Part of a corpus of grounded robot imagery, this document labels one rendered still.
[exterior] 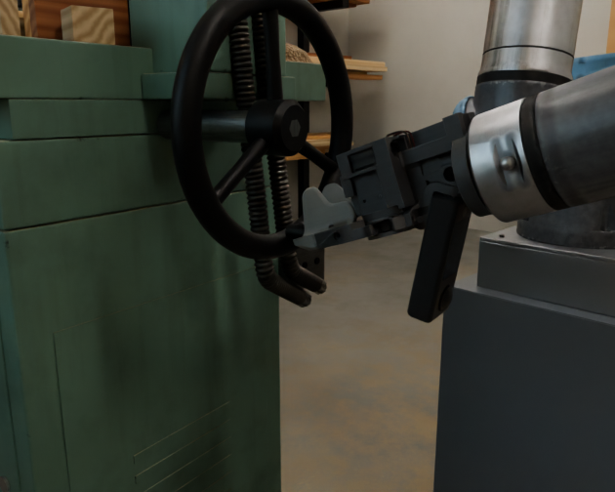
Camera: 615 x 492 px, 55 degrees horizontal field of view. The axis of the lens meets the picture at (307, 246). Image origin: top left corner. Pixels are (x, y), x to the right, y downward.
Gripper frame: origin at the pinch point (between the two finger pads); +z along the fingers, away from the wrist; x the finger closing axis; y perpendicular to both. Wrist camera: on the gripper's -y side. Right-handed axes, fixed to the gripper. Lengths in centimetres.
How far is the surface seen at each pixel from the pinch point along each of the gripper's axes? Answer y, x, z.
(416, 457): -58, -72, 42
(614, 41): 56, -330, 13
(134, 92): 22.8, 1.6, 17.3
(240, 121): 15.1, -1.6, 5.4
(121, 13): 34.6, -3.0, 20.8
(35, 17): 33.0, 8.6, 21.4
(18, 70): 24.5, 15.4, 16.6
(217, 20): 22.0, 6.5, -2.3
